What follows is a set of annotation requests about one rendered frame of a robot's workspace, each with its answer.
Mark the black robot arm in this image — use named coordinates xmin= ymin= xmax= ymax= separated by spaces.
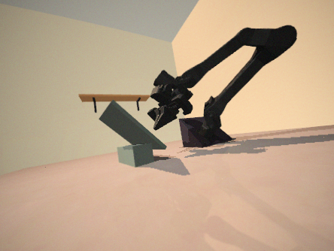
xmin=150 ymin=25 xmax=297 ymax=141

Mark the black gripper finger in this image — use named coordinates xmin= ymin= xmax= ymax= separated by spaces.
xmin=153 ymin=108 xmax=161 ymax=130
xmin=154 ymin=105 xmax=177 ymax=130

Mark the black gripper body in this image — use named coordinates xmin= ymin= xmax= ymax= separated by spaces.
xmin=147 ymin=92 xmax=193 ymax=121

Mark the grey switch panel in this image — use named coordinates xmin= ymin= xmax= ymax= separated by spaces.
xmin=99 ymin=100 xmax=167 ymax=168

